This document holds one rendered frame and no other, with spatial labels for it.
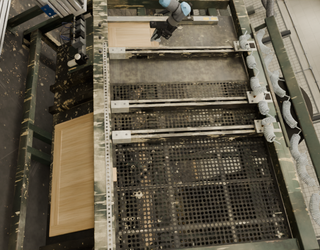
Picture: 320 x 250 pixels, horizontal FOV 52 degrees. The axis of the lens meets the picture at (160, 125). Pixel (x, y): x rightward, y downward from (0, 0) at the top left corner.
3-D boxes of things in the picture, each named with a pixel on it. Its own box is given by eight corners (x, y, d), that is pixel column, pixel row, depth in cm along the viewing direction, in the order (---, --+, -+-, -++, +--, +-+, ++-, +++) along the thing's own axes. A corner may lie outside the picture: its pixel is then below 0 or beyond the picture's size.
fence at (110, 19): (107, 20, 277) (107, 16, 273) (216, 20, 290) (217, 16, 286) (107, 24, 275) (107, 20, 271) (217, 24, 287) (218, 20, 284)
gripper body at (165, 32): (166, 40, 222) (178, 29, 213) (156, 35, 217) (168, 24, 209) (165, 32, 225) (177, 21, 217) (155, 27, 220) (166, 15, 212)
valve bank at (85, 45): (58, 15, 267) (82, 3, 259) (70, 26, 279) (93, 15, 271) (56, 63, 244) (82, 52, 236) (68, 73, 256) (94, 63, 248)
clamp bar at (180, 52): (109, 51, 261) (107, 29, 240) (250, 49, 277) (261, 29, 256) (109, 61, 256) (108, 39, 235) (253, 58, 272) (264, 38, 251)
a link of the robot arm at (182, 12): (182, -2, 202) (192, 6, 206) (170, 9, 210) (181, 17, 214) (181, 5, 198) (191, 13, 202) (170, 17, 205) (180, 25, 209)
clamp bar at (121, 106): (111, 103, 238) (109, 84, 217) (265, 98, 254) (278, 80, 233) (111, 115, 234) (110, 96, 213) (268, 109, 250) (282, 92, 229)
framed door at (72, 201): (56, 126, 276) (55, 125, 274) (112, 106, 258) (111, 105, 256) (51, 237, 235) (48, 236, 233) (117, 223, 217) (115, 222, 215)
